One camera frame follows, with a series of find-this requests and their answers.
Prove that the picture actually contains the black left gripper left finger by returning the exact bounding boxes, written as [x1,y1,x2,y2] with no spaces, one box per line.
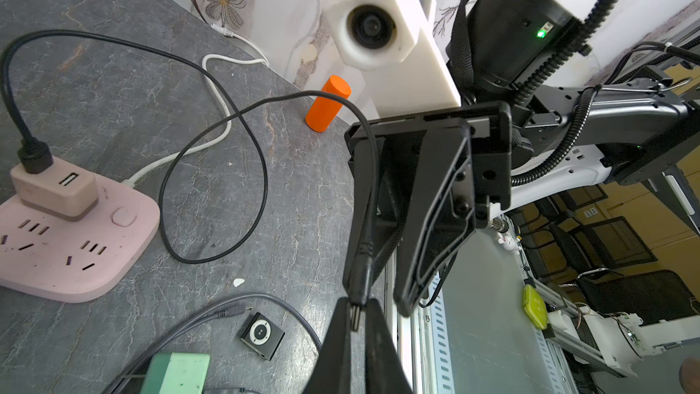
[303,297,351,394]

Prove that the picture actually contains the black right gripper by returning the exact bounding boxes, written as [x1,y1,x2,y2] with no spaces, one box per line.
[343,101,514,317]

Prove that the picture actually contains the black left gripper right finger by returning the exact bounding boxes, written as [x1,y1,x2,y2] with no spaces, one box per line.
[365,299,413,394]

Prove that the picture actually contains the black mp3 player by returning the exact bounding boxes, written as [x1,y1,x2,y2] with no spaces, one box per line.
[239,312,285,361]

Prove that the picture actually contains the beige usb charger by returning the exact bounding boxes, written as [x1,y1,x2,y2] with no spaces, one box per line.
[10,158,100,221]

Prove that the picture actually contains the black usb cable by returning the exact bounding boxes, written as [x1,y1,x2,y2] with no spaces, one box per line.
[0,29,381,332]

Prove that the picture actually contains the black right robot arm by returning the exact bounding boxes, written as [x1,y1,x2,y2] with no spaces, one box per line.
[324,0,699,316]

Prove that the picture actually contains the orange cylindrical bottle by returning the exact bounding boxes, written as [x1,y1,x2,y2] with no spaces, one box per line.
[304,75,352,133]

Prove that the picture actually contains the green usb charger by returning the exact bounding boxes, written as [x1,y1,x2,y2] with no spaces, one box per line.
[140,352,211,394]

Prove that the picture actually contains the pink power strip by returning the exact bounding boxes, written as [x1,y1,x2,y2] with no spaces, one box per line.
[1,176,160,303]

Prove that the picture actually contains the white slotted cable duct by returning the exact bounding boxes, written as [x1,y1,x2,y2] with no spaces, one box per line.
[428,291,456,393]

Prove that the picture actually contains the grey usb cable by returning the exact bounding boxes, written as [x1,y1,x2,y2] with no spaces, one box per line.
[100,292,324,394]

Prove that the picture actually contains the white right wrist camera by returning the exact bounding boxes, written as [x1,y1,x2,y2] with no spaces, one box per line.
[323,0,461,118]

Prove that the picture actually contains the white power strip cord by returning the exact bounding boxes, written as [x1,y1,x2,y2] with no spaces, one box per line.
[122,23,272,187]

